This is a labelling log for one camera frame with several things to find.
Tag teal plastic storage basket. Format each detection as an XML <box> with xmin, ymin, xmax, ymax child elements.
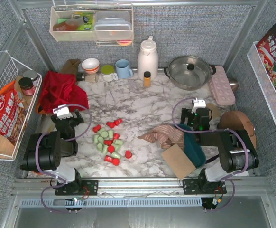
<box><xmin>184</xmin><ymin>132</ymin><xmax>206</xmax><ymax>168</ymax></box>

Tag striped pink brown towel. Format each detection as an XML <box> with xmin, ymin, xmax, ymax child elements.
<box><xmin>138</xmin><ymin>124</ymin><xmax>185</xmax><ymax>150</ymax></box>

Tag green coffee capsule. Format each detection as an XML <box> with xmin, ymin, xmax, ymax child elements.
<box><xmin>108</xmin><ymin>130</ymin><xmax>114</xmax><ymax>139</ymax></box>
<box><xmin>113</xmin><ymin>139</ymin><xmax>123</xmax><ymax>145</ymax></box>
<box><xmin>111</xmin><ymin>152</ymin><xmax>121</xmax><ymax>159</ymax></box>
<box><xmin>101</xmin><ymin>131</ymin><xmax>109</xmax><ymax>138</ymax></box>
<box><xmin>93</xmin><ymin>134</ymin><xmax>99</xmax><ymax>144</ymax></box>

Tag red coffee capsule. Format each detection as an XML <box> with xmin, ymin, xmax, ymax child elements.
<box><xmin>112</xmin><ymin>158</ymin><xmax>120</xmax><ymax>166</ymax></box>
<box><xmin>108</xmin><ymin>145</ymin><xmax>115</xmax><ymax>153</ymax></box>
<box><xmin>104</xmin><ymin>155</ymin><xmax>113</xmax><ymax>163</ymax></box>
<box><xmin>103</xmin><ymin>140</ymin><xmax>114</xmax><ymax>146</ymax></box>
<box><xmin>92</xmin><ymin>125</ymin><xmax>101</xmax><ymax>133</ymax></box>
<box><xmin>114</xmin><ymin>118</ymin><xmax>123</xmax><ymax>126</ymax></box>
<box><xmin>106</xmin><ymin>122</ymin><xmax>115</xmax><ymax>129</ymax></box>
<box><xmin>125</xmin><ymin>151</ymin><xmax>132</xmax><ymax>159</ymax></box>

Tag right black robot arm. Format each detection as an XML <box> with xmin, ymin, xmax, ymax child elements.
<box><xmin>179</xmin><ymin>108</ymin><xmax>259</xmax><ymax>192</ymax></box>

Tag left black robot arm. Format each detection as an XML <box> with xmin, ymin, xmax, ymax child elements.
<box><xmin>20</xmin><ymin>109</ymin><xmax>84</xmax><ymax>192</ymax></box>

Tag right white mesh basket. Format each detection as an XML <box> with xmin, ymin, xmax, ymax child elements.
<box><xmin>247</xmin><ymin>41</ymin><xmax>276</xmax><ymax>126</ymax></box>

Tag round wooden board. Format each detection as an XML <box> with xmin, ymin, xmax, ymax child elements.
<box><xmin>218</xmin><ymin>111</ymin><xmax>256</xmax><ymax>148</ymax></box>

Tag pink egg tray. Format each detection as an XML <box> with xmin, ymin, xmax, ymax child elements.
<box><xmin>209</xmin><ymin>65</ymin><xmax>236</xmax><ymax>106</ymax></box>

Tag red cloth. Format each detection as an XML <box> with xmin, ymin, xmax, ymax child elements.
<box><xmin>35</xmin><ymin>71</ymin><xmax>89</xmax><ymax>114</ymax></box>

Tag brown cardboard sheet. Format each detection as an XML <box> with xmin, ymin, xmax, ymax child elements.
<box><xmin>161</xmin><ymin>144</ymin><xmax>196</xmax><ymax>180</ymax></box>

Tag steel pot with lid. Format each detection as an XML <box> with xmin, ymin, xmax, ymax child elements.
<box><xmin>164</xmin><ymin>56</ymin><xmax>216</xmax><ymax>91</ymax></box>

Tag glass grain shaker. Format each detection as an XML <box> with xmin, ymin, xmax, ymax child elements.
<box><xmin>76</xmin><ymin>73</ymin><xmax>99</xmax><ymax>83</ymax></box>

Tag red lid glass jar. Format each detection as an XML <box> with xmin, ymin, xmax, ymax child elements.
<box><xmin>18</xmin><ymin>77</ymin><xmax>35</xmax><ymax>96</ymax></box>

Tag red seasoning packet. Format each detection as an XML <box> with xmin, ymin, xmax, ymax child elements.
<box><xmin>0</xmin><ymin>80</ymin><xmax>26</xmax><ymax>145</ymax></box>

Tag brown paper bag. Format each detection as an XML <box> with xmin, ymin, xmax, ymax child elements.
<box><xmin>59</xmin><ymin>59</ymin><xmax>81</xmax><ymax>75</ymax></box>

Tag silver lid glass jar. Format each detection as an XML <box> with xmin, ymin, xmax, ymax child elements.
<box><xmin>23</xmin><ymin>70</ymin><xmax>38</xmax><ymax>84</ymax></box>

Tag white orange striped bowl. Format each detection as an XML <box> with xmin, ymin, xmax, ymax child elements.
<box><xmin>82</xmin><ymin>58</ymin><xmax>100</xmax><ymax>74</ymax></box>

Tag orange spice bottle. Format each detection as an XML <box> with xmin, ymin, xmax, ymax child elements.
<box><xmin>143</xmin><ymin>71</ymin><xmax>151</xmax><ymax>87</ymax></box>

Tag green lid sugar jar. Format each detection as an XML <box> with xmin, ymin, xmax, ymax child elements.
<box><xmin>101</xmin><ymin>65</ymin><xmax>118</xmax><ymax>82</ymax></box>

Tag white thermos jug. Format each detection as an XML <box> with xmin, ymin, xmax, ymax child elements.
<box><xmin>137</xmin><ymin>36</ymin><xmax>159</xmax><ymax>80</ymax></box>

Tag light blue mug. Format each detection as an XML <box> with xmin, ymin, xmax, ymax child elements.
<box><xmin>115</xmin><ymin>59</ymin><xmax>133</xmax><ymax>79</ymax></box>

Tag clear plastic food containers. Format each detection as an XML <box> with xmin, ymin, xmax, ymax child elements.
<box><xmin>93</xmin><ymin>10</ymin><xmax>132</xmax><ymax>40</ymax></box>

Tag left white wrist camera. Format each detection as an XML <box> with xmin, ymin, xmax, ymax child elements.
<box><xmin>53</xmin><ymin>104</ymin><xmax>73</xmax><ymax>120</ymax></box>

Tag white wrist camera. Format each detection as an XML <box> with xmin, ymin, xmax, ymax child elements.
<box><xmin>53</xmin><ymin>104</ymin><xmax>73</xmax><ymax>120</ymax></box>
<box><xmin>191</xmin><ymin>98</ymin><xmax>206</xmax><ymax>113</ymax></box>

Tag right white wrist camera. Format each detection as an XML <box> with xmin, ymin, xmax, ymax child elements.
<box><xmin>191</xmin><ymin>98</ymin><xmax>206</xmax><ymax>113</ymax></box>

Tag left white wire basket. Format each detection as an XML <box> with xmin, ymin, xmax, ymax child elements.
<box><xmin>0</xmin><ymin>50</ymin><xmax>43</xmax><ymax>161</ymax></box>

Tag cream wall basket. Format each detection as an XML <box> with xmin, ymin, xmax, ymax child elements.
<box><xmin>49</xmin><ymin>3</ymin><xmax>134</xmax><ymax>46</ymax></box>

